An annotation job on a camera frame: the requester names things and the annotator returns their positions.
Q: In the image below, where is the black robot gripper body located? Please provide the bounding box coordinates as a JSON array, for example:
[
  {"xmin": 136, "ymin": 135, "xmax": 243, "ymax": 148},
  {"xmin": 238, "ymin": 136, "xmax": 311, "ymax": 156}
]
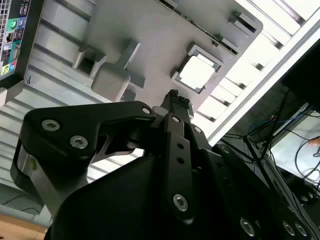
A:
[{"xmin": 44, "ymin": 147, "xmax": 320, "ymax": 240}]

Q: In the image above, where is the silver CPU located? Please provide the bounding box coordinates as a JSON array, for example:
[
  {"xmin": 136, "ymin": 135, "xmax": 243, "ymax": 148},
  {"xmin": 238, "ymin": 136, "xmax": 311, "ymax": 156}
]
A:
[{"xmin": 178, "ymin": 54, "xmax": 217, "ymax": 89}]

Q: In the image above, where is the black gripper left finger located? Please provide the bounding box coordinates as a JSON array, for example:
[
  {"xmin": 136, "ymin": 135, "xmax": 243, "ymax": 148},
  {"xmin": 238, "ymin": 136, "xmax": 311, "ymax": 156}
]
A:
[{"xmin": 9, "ymin": 88, "xmax": 198, "ymax": 226}]

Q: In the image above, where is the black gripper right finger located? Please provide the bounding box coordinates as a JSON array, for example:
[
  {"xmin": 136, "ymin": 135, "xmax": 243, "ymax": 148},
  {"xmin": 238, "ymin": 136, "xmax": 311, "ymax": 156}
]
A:
[{"xmin": 178, "ymin": 96, "xmax": 316, "ymax": 238}]

